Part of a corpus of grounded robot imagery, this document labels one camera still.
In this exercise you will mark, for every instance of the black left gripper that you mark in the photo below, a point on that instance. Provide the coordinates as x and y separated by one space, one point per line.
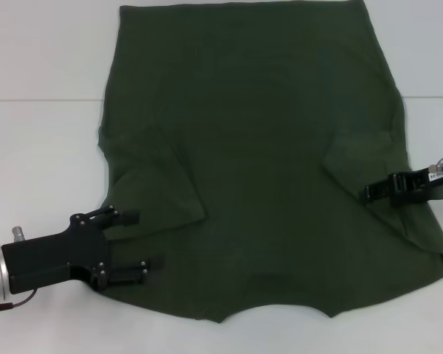
59 252

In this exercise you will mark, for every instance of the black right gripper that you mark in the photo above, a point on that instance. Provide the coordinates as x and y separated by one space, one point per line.
417 188

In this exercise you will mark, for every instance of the dark green t-shirt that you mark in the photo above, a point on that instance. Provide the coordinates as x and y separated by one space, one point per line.
251 147

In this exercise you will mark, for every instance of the silver right connector plug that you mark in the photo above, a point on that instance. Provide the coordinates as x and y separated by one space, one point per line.
441 169

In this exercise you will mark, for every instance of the silver connector plug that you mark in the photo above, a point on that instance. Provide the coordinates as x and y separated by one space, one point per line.
441 169
17 235

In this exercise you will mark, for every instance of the silver left connector plug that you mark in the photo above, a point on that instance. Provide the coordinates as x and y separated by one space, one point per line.
17 235

